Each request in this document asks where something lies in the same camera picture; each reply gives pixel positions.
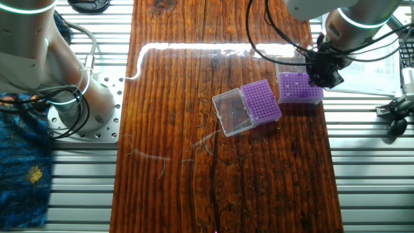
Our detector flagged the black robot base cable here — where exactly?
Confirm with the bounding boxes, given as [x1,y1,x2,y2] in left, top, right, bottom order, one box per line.
[0,85,91,140]

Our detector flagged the black clamp tool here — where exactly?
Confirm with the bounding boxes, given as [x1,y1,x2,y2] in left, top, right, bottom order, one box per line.
[375,93,414,137]

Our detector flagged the black c-clamp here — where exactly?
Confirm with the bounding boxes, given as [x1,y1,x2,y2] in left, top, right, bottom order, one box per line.
[67,0,112,14]

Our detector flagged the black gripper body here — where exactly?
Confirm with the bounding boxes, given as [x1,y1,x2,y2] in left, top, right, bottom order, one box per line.
[307,45,344,76]

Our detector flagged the brown wooden board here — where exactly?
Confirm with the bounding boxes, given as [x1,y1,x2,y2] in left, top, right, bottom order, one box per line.
[109,0,344,233]

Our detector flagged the black keyboard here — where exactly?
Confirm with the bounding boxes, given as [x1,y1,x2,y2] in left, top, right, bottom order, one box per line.
[397,28,414,69]

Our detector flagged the blue patterned cloth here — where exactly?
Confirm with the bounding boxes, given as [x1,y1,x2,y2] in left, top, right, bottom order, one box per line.
[0,9,72,231]

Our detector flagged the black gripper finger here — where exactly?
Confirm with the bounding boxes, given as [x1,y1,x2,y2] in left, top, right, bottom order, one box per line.
[309,73,324,87]
[324,72,345,89]

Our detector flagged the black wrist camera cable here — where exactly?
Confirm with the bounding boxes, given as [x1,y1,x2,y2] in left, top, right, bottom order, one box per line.
[245,0,414,67]

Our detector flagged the white printed paper sheets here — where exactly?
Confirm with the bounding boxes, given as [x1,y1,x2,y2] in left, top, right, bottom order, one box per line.
[320,12,403,98]

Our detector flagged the purple pipette tip box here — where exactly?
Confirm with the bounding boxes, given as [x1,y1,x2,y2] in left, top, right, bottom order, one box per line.
[212,79,283,138]
[274,54,325,105]

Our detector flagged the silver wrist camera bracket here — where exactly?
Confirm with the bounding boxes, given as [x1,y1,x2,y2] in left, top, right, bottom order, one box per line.
[386,14,405,33]

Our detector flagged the silver perforated base plate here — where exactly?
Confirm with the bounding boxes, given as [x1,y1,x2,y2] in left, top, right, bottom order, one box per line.
[47,72,125,144]

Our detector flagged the grey robot cable with connector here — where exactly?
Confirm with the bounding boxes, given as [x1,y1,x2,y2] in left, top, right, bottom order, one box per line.
[64,21,98,77]

